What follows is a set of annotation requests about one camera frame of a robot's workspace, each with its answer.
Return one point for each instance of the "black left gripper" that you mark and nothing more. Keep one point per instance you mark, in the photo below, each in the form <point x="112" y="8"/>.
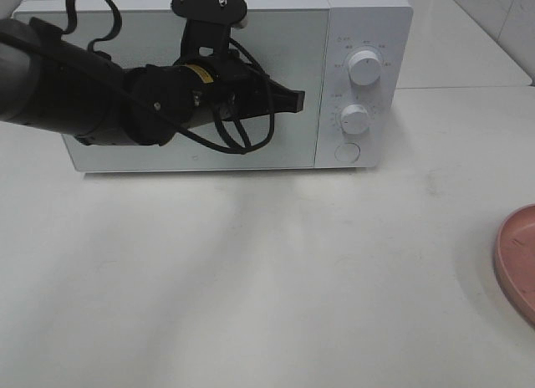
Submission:
<point x="226" y="79"/>

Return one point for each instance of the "pink round plate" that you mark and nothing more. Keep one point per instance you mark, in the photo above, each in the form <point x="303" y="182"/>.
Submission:
<point x="513" y="260"/>

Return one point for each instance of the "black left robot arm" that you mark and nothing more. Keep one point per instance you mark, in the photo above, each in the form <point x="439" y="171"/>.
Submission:
<point x="50" y="84"/>

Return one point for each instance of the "round door release button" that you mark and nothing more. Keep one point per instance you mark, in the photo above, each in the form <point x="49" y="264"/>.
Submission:
<point x="347" y="153"/>

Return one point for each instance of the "white microwave oven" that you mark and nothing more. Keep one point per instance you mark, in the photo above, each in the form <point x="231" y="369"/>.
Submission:
<point x="344" y="54"/>

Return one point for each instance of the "white upper power knob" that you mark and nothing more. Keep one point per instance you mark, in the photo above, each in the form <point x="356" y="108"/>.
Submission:
<point x="364" y="66"/>

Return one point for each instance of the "white adjoining table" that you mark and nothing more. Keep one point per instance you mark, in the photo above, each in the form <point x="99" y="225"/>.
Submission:
<point x="447" y="49"/>

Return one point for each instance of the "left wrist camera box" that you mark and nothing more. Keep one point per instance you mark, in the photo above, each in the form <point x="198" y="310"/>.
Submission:
<point x="232" y="13"/>

